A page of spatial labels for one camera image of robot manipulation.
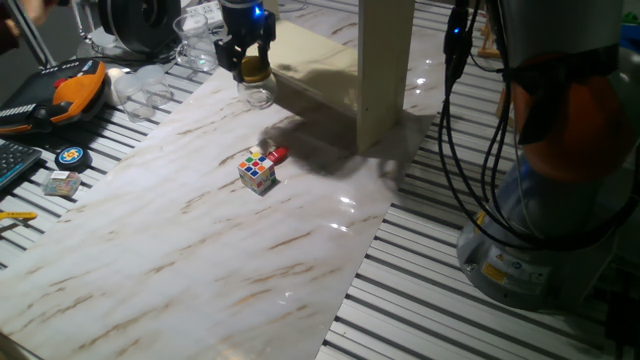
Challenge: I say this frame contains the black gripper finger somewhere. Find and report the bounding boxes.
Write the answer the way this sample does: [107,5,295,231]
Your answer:
[213,37,247,84]
[256,23,277,60]

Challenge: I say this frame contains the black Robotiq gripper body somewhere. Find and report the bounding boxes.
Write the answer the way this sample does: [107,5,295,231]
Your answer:
[218,0,277,54]

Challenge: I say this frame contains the glass jar gold lid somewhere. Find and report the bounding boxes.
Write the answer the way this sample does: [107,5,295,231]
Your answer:
[236,54,278,110]

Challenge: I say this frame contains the small red object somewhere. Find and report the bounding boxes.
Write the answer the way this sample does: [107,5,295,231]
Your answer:
[266,145,291,167]

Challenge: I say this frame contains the multicoloured Rubik's cube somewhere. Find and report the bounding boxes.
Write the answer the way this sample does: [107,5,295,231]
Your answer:
[237,152,278,196]

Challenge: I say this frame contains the forearm in dark red sleeve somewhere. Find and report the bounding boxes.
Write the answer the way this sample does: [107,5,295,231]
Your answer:
[0,4,25,55]

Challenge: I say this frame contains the cream wooden shelf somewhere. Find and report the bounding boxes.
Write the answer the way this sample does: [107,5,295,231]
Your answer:
[227,0,416,155]

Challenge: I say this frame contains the operator bare hand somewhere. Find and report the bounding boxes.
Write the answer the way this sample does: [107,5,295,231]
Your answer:
[20,0,60,26]

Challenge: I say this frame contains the clear glass beaker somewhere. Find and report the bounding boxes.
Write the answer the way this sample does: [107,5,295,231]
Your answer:
[172,12,220,73]

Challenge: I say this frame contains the white power strip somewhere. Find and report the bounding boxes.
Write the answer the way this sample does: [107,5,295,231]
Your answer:
[184,0,224,29]

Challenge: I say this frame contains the clear plastic cup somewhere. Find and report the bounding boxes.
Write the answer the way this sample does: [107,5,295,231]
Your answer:
[135,64,174,108]
[113,73,155,124]

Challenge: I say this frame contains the black filament spool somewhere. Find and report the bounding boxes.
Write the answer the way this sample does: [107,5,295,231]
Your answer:
[97,0,182,56]

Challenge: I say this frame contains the white ball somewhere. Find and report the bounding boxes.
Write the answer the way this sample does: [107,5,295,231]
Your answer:
[105,67,126,106]

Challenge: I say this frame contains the silver metal stand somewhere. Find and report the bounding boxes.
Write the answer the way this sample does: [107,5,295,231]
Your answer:
[69,0,120,59]

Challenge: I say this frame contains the orange black teach pendant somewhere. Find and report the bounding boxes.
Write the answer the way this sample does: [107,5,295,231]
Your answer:
[0,58,109,136]

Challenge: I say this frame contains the round black puck blue logo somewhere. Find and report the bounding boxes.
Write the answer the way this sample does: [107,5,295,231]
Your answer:
[54,144,94,174]

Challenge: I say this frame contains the marble patterned mat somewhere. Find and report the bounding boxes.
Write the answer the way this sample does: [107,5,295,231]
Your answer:
[0,0,464,360]

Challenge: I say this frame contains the aluminium profile pole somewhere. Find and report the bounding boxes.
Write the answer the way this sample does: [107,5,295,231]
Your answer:
[4,0,57,69]

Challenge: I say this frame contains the clear box coloured clips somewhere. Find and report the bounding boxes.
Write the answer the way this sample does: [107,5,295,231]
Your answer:
[41,170,82,198]

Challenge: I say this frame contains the wooden slat rack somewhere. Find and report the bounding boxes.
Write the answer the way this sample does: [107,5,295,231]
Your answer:
[477,14,501,60]

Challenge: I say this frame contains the black plug cable blue light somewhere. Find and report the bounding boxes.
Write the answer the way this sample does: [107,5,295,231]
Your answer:
[442,0,474,84]

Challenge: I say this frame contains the yellow handled tool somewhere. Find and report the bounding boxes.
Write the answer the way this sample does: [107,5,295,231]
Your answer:
[0,210,39,236]

